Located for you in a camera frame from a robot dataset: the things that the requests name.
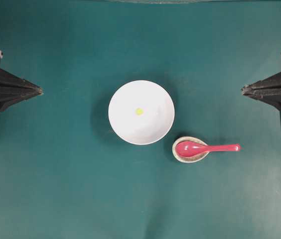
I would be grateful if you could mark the yellow hexagonal prism block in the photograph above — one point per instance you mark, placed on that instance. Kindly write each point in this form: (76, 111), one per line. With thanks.
(139, 111)

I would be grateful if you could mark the speckled ceramic spoon rest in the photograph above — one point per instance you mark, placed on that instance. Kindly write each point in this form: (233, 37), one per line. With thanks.
(191, 159)

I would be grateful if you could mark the white round bowl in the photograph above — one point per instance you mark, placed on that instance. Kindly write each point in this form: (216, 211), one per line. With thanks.
(156, 120)

